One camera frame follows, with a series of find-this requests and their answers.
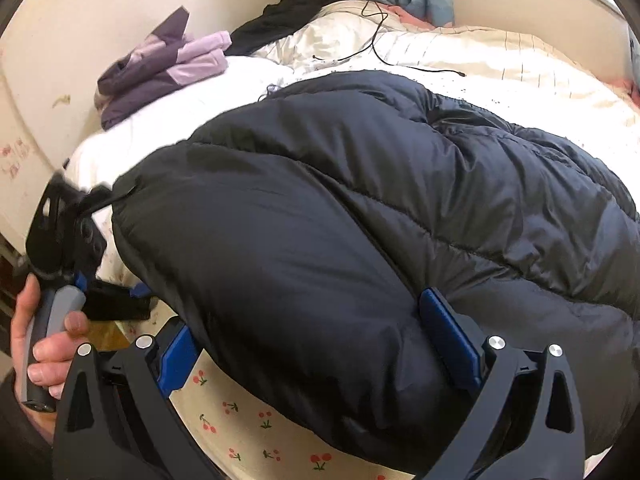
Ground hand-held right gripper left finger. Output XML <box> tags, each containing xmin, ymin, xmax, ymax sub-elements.
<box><xmin>52</xmin><ymin>317</ymin><xmax>221</xmax><ymax>480</ymax></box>

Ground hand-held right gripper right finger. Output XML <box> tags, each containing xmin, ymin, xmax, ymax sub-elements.
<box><xmin>419</xmin><ymin>287</ymin><xmax>587</xmax><ymax>480</ymax></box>

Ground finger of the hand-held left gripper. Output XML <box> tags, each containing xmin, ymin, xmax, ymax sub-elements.
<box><xmin>82</xmin><ymin>279</ymin><xmax>154</xmax><ymax>322</ymax></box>
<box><xmin>75</xmin><ymin>185</ymin><xmax>137</xmax><ymax>217</ymax></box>

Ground black puffer jacket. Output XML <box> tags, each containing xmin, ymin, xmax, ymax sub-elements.
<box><xmin>111</xmin><ymin>70</ymin><xmax>640</xmax><ymax>462</ymax></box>

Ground person's left forearm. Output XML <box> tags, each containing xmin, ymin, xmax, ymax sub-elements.
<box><xmin>0</xmin><ymin>375</ymin><xmax>57</xmax><ymax>480</ymax></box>

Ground purple clothes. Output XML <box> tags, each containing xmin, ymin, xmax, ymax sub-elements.
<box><xmin>96</xmin><ymin>6</ymin><xmax>232</xmax><ymax>131</ymax></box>

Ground person's left hand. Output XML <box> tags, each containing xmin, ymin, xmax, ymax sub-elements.
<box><xmin>10</xmin><ymin>274</ymin><xmax>92</xmax><ymax>445</ymax></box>

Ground black cloth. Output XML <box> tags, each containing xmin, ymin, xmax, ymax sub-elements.
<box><xmin>227</xmin><ymin>0</ymin><xmax>369</xmax><ymax>57</ymax></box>

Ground white duvet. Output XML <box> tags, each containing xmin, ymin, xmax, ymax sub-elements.
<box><xmin>65</xmin><ymin>0</ymin><xmax>640</xmax><ymax>283</ymax></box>

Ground pink cloth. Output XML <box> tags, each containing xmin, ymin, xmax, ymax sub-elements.
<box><xmin>379</xmin><ymin>2</ymin><xmax>437</xmax><ymax>29</ymax></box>

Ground black cable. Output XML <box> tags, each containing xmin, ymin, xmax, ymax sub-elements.
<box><xmin>310</xmin><ymin>0</ymin><xmax>469</xmax><ymax>79</ymax></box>

